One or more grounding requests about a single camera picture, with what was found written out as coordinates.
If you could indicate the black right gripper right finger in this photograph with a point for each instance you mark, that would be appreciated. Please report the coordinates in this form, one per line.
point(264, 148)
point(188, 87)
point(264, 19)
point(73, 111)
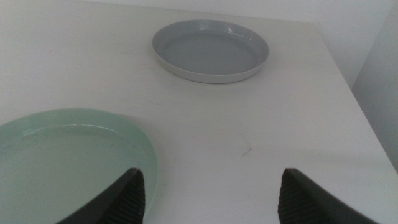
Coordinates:
point(301, 205)

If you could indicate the grey shallow bowl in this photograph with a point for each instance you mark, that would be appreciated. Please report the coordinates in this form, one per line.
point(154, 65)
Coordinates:
point(208, 53)

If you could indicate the pale green shallow bowl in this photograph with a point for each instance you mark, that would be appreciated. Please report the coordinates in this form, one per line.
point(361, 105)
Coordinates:
point(62, 161)

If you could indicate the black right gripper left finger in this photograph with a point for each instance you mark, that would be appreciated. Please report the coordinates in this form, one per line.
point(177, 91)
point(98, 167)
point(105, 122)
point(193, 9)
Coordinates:
point(124, 202)

